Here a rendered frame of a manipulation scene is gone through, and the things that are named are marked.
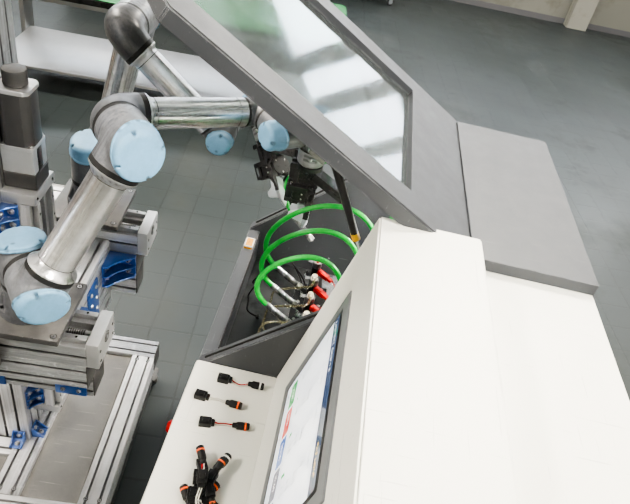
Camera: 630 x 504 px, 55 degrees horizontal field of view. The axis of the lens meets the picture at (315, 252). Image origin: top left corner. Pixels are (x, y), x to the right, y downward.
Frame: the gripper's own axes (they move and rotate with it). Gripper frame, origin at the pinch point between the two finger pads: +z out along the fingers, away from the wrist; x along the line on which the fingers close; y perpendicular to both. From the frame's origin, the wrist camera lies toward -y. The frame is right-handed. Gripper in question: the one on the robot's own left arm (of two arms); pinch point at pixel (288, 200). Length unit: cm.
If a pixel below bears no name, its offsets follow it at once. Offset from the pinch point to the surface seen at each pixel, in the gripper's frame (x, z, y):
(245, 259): -0.5, 13.7, 25.7
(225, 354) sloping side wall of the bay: 36, 37, 4
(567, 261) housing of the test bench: 1, 34, -76
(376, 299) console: 53, 28, -60
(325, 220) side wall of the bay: -25.0, 7.7, 7.9
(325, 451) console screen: 72, 47, -57
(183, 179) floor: -125, -51, 193
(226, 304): 18.0, 25.7, 19.3
